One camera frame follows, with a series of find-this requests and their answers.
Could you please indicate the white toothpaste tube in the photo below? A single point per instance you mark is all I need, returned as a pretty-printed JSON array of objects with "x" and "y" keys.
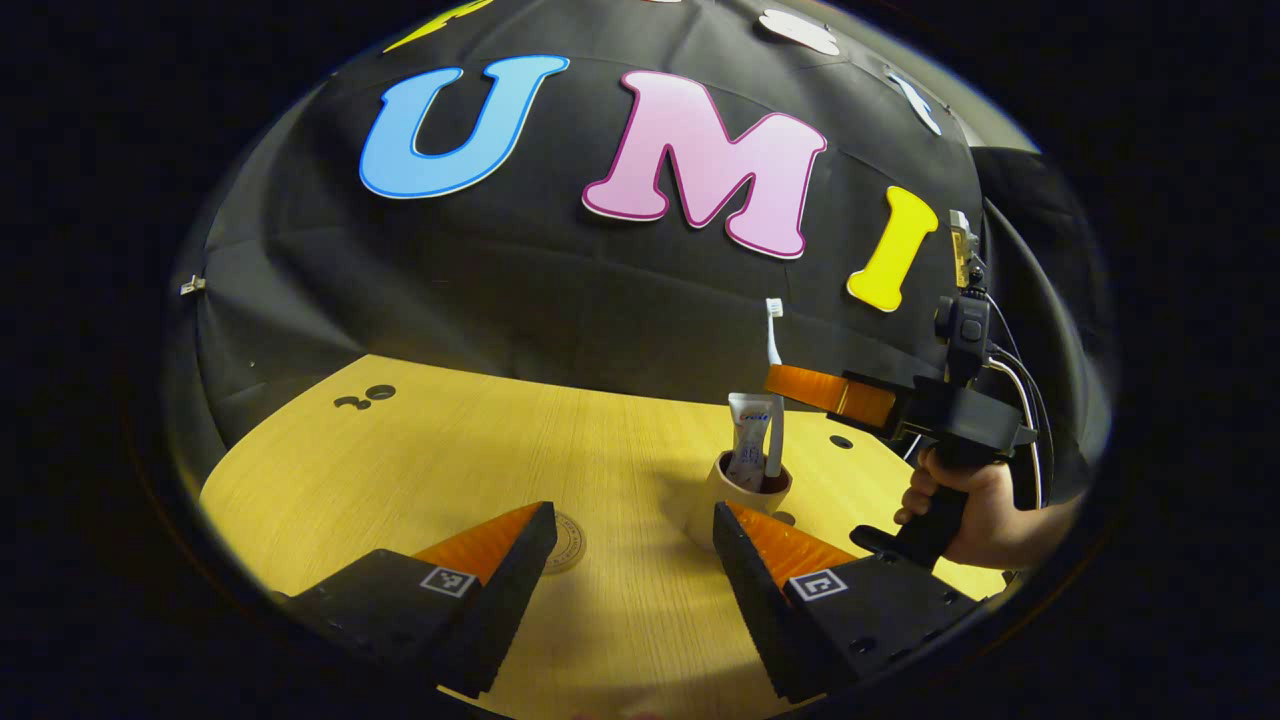
[{"x": 747, "y": 430}]

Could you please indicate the light blue toothbrush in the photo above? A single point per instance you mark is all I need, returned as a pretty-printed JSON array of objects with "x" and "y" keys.
[{"x": 774, "y": 330}]

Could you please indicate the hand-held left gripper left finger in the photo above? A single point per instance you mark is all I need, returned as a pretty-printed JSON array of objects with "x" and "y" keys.
[{"x": 520, "y": 570}]

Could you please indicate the black backdrop cloth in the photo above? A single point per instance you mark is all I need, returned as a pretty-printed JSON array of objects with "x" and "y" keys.
[{"x": 600, "y": 290}]

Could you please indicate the round wooden coaster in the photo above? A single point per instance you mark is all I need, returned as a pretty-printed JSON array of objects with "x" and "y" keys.
[{"x": 566, "y": 545}]

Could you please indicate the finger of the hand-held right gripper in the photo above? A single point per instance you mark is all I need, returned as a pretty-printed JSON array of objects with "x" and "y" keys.
[{"x": 820, "y": 390}]

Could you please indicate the wooden desktop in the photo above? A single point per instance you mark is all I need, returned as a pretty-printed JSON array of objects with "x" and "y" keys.
[{"x": 450, "y": 460}]

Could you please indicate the white cloth clip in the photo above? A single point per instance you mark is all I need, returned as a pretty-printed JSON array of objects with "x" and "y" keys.
[{"x": 191, "y": 285}]

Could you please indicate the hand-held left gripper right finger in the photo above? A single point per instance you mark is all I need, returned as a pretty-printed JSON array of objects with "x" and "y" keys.
[{"x": 745, "y": 580}]

